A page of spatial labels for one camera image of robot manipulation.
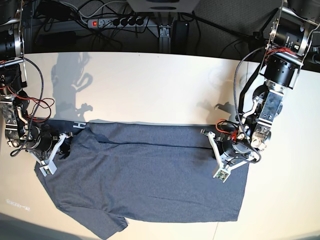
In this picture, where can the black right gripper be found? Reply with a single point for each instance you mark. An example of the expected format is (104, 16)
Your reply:
(43, 141)

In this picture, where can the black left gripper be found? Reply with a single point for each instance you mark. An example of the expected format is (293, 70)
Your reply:
(236, 151)

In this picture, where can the blue grey T-shirt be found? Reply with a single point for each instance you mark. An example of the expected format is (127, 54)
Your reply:
(151, 173)

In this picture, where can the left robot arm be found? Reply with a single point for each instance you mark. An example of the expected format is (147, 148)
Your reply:
(261, 99)

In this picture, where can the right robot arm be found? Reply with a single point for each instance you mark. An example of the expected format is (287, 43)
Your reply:
(23, 130)

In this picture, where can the black tripod stand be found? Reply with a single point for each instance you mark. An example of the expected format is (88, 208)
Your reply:
(245, 35)

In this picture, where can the black power adapter brick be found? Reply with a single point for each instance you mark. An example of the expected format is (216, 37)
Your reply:
(179, 39)

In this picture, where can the white power strip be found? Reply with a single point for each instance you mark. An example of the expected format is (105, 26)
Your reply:
(117, 22)

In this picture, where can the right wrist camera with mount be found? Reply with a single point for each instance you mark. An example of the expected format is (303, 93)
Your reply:
(48, 167)

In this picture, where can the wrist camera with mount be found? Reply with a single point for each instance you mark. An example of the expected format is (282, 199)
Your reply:
(223, 169)
(48, 167)

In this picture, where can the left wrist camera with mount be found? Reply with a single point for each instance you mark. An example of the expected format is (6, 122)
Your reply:
(223, 169)

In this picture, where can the aluminium frame post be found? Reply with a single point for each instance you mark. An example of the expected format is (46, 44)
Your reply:
(164, 31)

